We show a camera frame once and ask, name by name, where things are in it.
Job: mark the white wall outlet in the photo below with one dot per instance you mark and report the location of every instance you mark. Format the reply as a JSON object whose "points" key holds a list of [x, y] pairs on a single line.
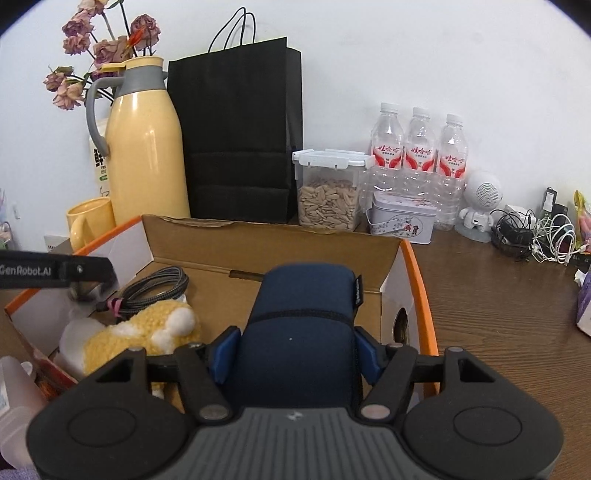
{"points": [[15, 211]]}

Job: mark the metal shelf rack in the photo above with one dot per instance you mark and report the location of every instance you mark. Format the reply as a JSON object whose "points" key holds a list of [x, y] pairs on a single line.
{"points": [[3, 221]]}

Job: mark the colourful snack packet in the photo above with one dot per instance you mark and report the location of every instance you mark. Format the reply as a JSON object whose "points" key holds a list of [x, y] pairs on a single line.
{"points": [[584, 217]]}

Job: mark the black paper bag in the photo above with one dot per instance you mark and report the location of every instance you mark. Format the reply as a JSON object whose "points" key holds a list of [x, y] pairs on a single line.
{"points": [[240, 129]]}

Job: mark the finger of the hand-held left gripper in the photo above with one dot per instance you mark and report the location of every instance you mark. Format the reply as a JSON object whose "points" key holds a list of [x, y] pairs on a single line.
{"points": [[90, 270]]}

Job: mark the yellow white plush hamster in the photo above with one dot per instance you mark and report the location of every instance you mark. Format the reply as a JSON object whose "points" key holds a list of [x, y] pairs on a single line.
{"points": [[134, 337]]}

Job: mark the yellow thermos jug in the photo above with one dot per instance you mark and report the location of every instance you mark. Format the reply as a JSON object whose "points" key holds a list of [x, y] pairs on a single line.
{"points": [[147, 157]]}

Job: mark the white milk carton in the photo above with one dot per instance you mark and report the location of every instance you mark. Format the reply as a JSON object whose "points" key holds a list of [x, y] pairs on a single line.
{"points": [[99, 175]]}

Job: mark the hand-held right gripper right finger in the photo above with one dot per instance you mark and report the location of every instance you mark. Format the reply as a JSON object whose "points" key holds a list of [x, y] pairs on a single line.
{"points": [[367, 355]]}

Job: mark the yellow mug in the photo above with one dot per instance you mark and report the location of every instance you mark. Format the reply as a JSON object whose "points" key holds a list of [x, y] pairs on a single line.
{"points": [[92, 219]]}

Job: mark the white robot speaker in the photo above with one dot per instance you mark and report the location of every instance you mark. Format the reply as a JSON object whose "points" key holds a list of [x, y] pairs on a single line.
{"points": [[482, 194]]}

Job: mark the white printed tin box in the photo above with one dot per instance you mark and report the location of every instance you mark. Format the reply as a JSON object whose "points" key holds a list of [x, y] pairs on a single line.
{"points": [[401, 221]]}

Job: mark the dark blue pouch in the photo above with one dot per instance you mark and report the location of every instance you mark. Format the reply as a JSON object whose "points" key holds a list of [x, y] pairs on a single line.
{"points": [[295, 341]]}

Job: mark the white wall panel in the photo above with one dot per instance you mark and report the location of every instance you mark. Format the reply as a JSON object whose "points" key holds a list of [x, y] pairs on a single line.
{"points": [[57, 242]]}

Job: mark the dried pink rose bouquet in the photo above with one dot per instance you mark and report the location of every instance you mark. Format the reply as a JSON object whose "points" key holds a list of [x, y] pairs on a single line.
{"points": [[106, 48]]}

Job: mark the white plastic bottle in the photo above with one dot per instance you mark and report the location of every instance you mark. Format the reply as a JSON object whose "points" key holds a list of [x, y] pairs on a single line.
{"points": [[18, 406]]}

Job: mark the clear seed container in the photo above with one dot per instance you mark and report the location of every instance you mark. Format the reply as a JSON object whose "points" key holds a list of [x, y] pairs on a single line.
{"points": [[328, 198]]}

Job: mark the purple tissue pack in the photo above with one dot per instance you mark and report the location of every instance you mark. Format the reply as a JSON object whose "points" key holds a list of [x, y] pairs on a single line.
{"points": [[585, 304]]}

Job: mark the clear water bottle red label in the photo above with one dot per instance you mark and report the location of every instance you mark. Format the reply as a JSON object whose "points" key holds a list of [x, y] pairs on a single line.
{"points": [[387, 147], [451, 166], [421, 154]]}

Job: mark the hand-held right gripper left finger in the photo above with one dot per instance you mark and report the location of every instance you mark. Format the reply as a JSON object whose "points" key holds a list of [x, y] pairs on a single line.
{"points": [[226, 355]]}

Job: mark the orange cardboard box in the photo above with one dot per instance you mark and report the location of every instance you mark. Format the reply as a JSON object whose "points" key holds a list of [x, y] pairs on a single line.
{"points": [[277, 254]]}

